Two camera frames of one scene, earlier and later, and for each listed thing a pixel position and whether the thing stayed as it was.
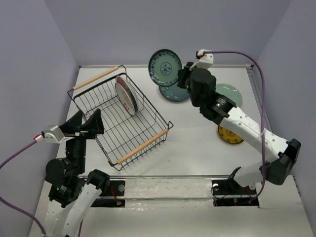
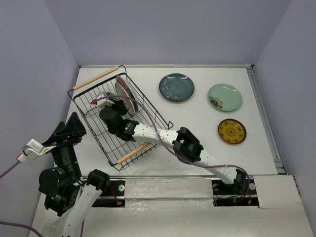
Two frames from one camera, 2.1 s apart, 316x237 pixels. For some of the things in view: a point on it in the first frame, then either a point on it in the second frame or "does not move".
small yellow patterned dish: x=228 y=136 does not move
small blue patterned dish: x=163 y=66 to x=112 y=98
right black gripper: x=184 y=72 to x=120 y=104
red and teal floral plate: x=120 y=79 does not move
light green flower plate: x=230 y=92 does not move
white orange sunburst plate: x=125 y=98 does not move
